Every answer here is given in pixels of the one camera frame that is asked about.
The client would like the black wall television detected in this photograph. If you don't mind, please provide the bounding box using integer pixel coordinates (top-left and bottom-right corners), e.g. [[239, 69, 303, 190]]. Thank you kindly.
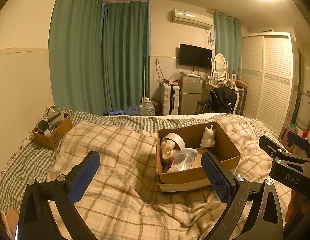
[[179, 43, 212, 69]]

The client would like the white louvered wardrobe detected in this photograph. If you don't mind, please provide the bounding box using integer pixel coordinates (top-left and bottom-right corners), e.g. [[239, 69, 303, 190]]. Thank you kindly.
[[240, 32, 294, 137]]

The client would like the large green curtain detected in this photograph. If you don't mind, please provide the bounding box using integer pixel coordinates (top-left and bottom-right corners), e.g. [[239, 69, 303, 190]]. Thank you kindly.
[[48, 0, 151, 114]]

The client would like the white oval vanity mirror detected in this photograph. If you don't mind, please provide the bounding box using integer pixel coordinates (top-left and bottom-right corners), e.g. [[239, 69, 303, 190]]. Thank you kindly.
[[212, 53, 228, 78]]

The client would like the green checked bed sheet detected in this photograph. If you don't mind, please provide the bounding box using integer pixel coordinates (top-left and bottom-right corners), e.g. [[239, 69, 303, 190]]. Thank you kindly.
[[0, 108, 271, 213]]

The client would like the white rabbit figurine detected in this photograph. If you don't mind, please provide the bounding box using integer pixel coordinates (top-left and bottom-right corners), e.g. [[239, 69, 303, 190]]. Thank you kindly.
[[200, 125, 215, 147]]

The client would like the large open cardboard box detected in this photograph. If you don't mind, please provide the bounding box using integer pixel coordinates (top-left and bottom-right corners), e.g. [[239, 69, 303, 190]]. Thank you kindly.
[[156, 121, 241, 193]]

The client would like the black jacket on chair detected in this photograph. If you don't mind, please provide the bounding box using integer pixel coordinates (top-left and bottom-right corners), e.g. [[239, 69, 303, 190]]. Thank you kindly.
[[201, 87, 238, 114]]

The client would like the clear water jug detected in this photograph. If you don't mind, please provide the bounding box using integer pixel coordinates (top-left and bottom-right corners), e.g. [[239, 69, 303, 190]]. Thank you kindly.
[[139, 97, 155, 116]]

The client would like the small cardboard box with items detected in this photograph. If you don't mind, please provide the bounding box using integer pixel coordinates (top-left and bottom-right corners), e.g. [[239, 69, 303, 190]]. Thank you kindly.
[[32, 105, 73, 150]]

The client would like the white air conditioner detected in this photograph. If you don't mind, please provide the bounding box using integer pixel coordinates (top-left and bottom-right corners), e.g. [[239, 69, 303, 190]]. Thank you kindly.
[[172, 8, 214, 29]]

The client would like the white suitcase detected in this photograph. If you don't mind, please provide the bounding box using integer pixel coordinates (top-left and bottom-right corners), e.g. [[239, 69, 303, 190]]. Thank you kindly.
[[161, 82, 180, 115]]

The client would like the grey mini refrigerator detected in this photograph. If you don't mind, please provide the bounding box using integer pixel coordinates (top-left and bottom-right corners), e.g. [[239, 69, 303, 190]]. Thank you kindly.
[[179, 75, 203, 115]]

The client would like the green curtain right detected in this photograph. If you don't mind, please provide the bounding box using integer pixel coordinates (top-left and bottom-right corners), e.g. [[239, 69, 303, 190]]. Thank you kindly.
[[214, 11, 242, 77]]

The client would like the cream plaid blanket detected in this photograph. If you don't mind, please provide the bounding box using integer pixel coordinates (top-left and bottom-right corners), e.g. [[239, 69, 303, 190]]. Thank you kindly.
[[47, 114, 272, 239]]

